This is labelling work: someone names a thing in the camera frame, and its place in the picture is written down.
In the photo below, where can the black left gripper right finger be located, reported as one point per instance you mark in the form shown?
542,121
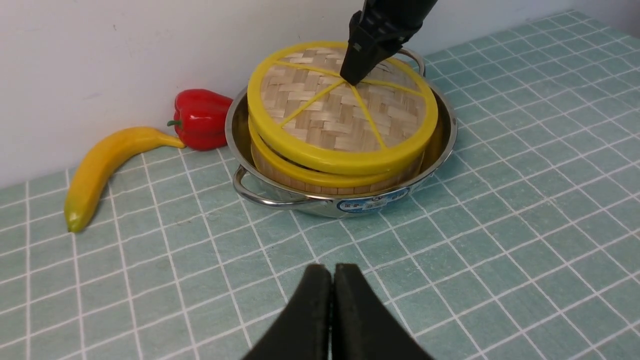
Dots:
363,328

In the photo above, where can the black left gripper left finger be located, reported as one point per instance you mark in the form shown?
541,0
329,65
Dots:
301,331

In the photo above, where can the yellow woven steamer lid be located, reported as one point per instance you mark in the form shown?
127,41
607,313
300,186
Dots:
306,112

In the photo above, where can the yellow bamboo steamer basket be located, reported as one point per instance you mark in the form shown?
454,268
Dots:
287,173

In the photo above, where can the stainless steel pot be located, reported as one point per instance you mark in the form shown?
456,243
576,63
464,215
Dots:
256,188

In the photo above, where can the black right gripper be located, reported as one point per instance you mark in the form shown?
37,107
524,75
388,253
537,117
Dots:
379,32

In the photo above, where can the red bell pepper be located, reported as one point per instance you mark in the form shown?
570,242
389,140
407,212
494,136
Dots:
200,119

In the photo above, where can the yellow banana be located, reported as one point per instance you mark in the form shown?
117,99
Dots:
100,163

